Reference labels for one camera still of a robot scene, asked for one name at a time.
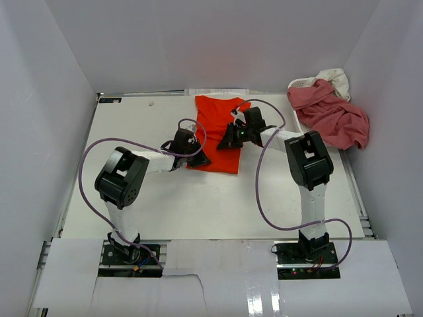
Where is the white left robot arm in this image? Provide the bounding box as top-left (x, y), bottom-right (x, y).
top-left (95, 128), bottom-right (211, 264)

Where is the black corner label plate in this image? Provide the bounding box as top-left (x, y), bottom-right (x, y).
top-left (98, 97), bottom-right (122, 104)

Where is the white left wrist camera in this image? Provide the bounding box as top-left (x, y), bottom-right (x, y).
top-left (186, 124), bottom-right (197, 139)

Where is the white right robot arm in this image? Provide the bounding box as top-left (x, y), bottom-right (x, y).
top-left (217, 107), bottom-right (334, 264)

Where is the orange t shirt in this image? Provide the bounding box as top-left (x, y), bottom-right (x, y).
top-left (195, 96), bottom-right (250, 174)

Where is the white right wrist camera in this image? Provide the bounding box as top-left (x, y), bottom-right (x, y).
top-left (231, 108), bottom-right (246, 127)

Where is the cream white t shirt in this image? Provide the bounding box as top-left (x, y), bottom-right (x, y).
top-left (315, 68), bottom-right (351, 102)

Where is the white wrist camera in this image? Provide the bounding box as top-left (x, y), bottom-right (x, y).
top-left (186, 124), bottom-right (197, 139)
top-left (231, 108), bottom-right (246, 127)

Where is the pink t shirt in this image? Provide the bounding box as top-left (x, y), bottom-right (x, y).
top-left (286, 79), bottom-right (370, 151)

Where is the white perforated laundry basket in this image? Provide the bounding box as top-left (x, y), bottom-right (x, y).
top-left (288, 79), bottom-right (335, 147)

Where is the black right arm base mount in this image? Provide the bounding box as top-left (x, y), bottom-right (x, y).
top-left (270, 242), bottom-right (340, 281)

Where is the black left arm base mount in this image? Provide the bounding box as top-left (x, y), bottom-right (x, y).
top-left (98, 242), bottom-right (163, 278)

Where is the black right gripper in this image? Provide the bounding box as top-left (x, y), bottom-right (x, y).
top-left (216, 122), bottom-right (252, 150)

